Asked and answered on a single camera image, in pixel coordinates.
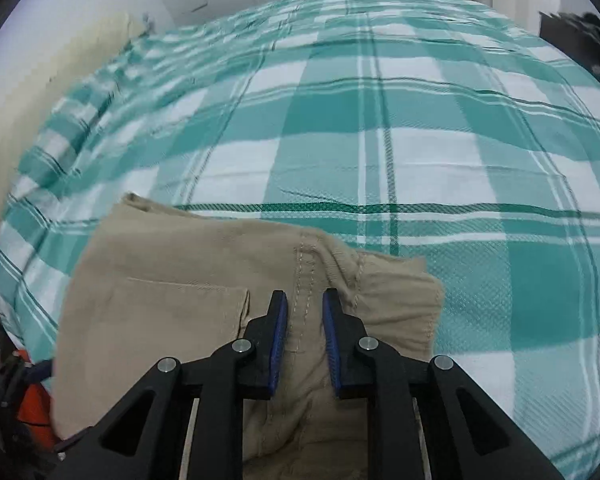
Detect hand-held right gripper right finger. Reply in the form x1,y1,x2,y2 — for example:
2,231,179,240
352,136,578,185
321,288,566,480

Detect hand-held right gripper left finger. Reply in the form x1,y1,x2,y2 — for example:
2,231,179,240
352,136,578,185
45,290,289,480

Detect beige pants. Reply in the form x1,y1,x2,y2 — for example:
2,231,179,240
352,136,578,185
50,192,446,480

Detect person's orange fleece trousers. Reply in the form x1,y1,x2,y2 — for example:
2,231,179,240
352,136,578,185
16,350,57,445

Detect bed with green plaid sheet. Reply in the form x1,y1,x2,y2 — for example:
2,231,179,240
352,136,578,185
0,0,600,471

